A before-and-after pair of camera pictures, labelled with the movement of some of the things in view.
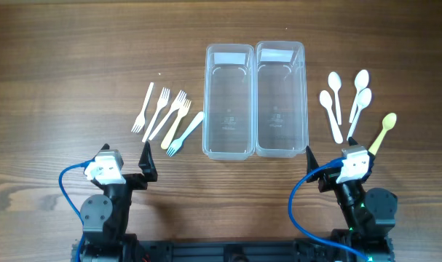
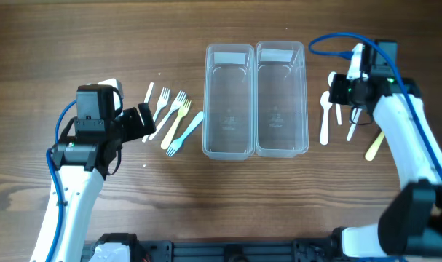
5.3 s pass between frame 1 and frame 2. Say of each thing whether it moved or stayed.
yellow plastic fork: stayed
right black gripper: moved
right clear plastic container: stayed
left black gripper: moved
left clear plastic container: stayed
